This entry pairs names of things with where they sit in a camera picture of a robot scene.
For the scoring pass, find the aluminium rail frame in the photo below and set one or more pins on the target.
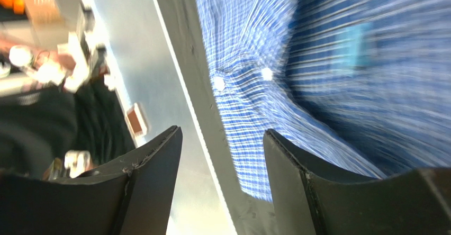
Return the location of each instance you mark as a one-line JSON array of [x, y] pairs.
[[156, 55]]

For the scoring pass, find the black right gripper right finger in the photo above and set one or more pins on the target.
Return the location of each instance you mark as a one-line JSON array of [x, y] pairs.
[[313, 196]]

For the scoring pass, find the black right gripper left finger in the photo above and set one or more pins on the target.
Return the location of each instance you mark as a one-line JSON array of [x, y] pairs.
[[132, 194]]

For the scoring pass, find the blue checked long sleeve shirt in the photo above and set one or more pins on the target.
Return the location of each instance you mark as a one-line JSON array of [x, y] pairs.
[[362, 84]]

